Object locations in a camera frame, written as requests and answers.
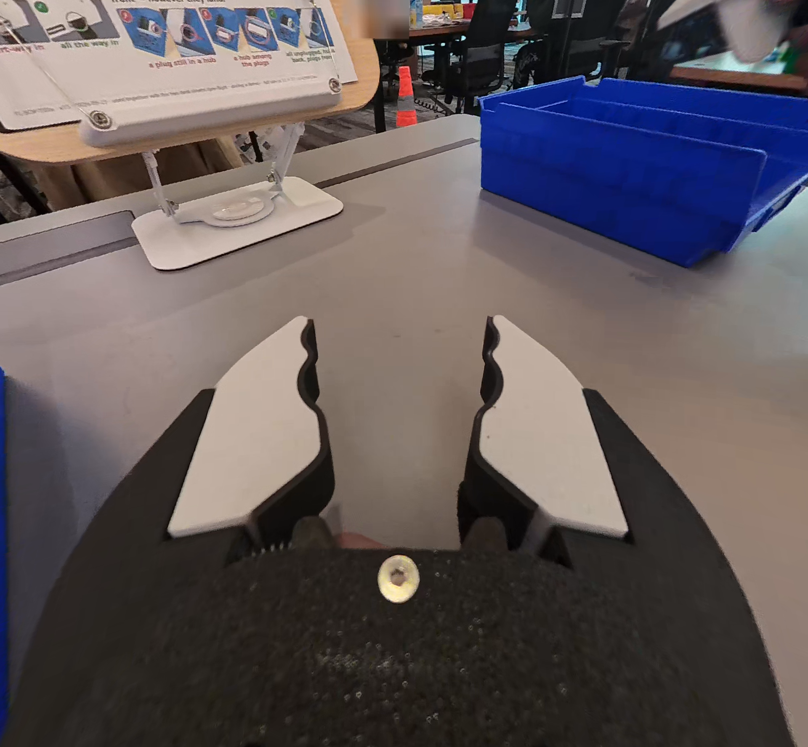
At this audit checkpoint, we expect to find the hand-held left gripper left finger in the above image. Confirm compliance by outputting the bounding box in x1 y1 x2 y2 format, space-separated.
167 316 335 540

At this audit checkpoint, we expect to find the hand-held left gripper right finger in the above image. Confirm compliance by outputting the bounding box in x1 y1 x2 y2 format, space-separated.
457 315 630 553

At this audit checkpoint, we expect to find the blue plastic bin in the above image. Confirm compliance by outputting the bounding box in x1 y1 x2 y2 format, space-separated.
0 367 10 726
478 76 808 269

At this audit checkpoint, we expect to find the brown wooden table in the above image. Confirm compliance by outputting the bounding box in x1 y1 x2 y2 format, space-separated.
409 20 544 46
669 51 808 98

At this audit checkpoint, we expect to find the black office chair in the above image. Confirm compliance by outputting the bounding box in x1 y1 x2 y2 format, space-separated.
442 0 528 117
514 0 638 88

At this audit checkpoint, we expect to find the white document stand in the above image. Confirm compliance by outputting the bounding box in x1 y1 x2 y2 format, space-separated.
79 74 345 271

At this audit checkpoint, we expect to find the tan hanging cloth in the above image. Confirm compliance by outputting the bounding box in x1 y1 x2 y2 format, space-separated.
28 138 244 211

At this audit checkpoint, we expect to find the white printed floor sign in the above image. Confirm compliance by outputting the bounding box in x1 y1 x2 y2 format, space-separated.
232 127 279 162

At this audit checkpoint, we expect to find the orange traffic cone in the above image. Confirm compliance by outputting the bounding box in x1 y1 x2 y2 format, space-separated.
395 65 419 129

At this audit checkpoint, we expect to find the printed instruction sheet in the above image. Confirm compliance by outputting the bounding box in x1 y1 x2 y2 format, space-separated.
0 0 359 132

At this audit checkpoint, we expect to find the wooden display board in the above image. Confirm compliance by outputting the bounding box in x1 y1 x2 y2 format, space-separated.
0 0 381 164

